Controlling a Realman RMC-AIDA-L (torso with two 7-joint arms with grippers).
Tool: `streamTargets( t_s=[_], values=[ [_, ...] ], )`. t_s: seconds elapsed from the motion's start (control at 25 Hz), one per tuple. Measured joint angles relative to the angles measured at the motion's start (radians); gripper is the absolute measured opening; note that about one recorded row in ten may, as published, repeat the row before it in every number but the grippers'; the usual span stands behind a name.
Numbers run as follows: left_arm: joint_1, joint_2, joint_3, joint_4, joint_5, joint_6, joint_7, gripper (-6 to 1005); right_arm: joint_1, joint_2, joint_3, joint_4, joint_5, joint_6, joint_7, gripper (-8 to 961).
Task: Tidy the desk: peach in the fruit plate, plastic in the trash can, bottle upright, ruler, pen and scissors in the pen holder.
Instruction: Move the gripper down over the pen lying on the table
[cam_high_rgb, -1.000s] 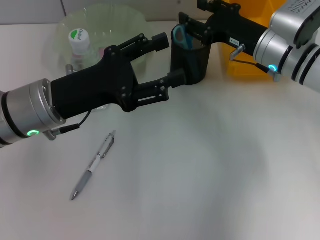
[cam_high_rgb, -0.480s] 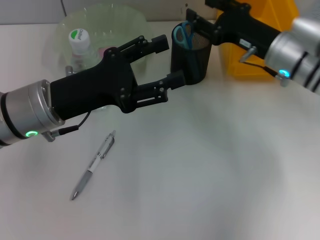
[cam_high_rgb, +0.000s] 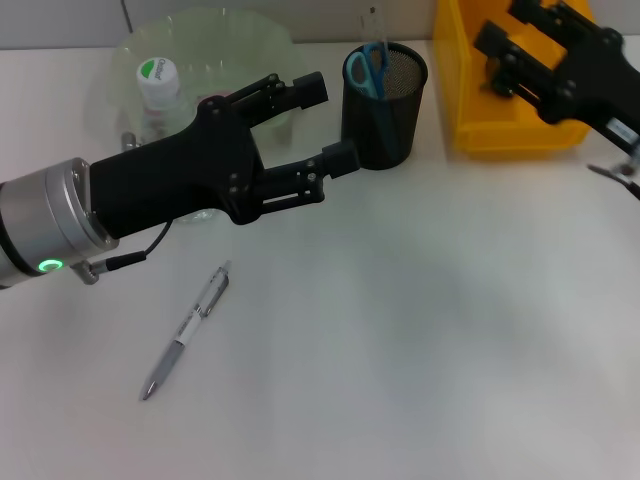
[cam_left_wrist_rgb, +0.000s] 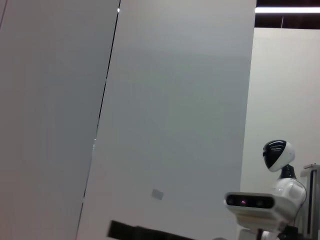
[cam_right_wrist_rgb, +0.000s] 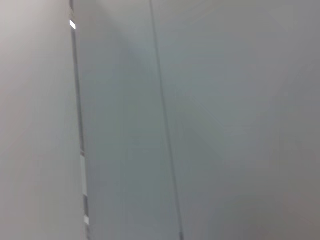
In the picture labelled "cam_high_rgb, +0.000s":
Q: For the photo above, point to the clear water bottle green label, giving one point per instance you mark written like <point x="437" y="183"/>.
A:
<point x="157" y="80"/>

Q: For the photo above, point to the transparent ruler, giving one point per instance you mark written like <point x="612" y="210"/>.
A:
<point x="375" y="30"/>

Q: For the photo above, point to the clear grey pen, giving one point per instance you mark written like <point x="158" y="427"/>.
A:
<point x="180" y="335"/>

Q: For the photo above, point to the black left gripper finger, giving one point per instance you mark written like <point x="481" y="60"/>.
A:
<point x="342" y="160"/>

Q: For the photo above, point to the yellow plastic bin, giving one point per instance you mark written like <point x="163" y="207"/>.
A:
<point x="465" y="125"/>

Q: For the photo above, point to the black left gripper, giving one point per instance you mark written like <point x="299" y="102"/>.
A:
<point x="175" y="175"/>

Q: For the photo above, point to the black mesh pen cup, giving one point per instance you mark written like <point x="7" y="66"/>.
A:
<point x="415" y="115"/>

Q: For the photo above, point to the blue scissors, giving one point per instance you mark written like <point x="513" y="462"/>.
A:
<point x="372" y="75"/>

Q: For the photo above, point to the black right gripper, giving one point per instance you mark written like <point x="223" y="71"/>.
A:
<point x="600" y="85"/>

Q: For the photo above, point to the green translucent fruit bowl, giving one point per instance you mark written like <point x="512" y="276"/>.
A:
<point x="250" y="45"/>

